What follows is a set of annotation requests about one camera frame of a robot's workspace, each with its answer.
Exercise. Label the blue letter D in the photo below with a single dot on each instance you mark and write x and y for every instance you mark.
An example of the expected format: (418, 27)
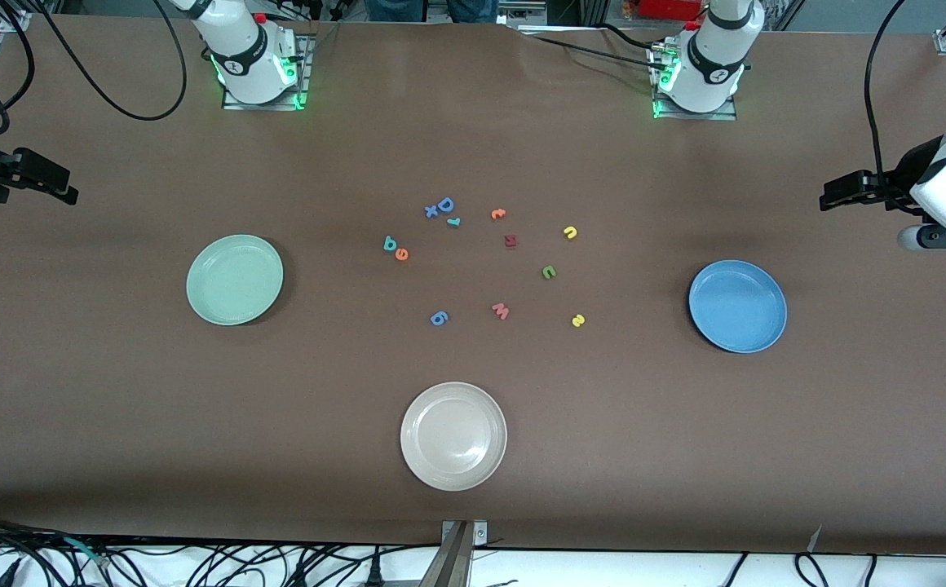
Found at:
(440, 206)

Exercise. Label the red box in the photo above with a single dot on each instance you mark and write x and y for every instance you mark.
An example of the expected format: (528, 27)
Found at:
(669, 8)

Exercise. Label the person in blue jeans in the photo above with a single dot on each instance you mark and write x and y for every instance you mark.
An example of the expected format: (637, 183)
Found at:
(391, 10)

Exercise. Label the black power plug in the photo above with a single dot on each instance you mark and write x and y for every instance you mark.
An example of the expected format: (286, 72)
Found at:
(374, 575)

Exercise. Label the pink letter w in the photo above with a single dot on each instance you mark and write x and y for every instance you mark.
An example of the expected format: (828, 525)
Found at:
(501, 313)

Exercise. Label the light green plate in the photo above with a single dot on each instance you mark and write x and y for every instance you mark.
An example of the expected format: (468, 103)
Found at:
(235, 281)

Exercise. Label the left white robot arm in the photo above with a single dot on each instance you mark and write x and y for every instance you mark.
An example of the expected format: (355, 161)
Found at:
(713, 57)

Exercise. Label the blue plate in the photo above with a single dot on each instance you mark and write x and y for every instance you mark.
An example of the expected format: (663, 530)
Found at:
(738, 306)

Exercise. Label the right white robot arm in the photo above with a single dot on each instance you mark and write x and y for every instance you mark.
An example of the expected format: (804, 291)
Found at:
(245, 49)

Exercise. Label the blue letter g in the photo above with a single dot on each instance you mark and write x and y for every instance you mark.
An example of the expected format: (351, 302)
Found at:
(434, 319)

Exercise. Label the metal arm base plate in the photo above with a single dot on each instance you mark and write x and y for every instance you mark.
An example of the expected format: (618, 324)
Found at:
(305, 81)
(718, 116)

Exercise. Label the beige plate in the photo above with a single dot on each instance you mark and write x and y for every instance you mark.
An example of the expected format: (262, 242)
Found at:
(453, 436)

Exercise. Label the brown table cover sheet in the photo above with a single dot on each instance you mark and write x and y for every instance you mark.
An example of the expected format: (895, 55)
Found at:
(685, 456)

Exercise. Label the white paper scrap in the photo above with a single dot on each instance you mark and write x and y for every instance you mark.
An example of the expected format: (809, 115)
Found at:
(814, 540)

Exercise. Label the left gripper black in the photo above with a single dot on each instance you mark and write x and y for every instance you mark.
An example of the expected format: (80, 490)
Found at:
(900, 184)

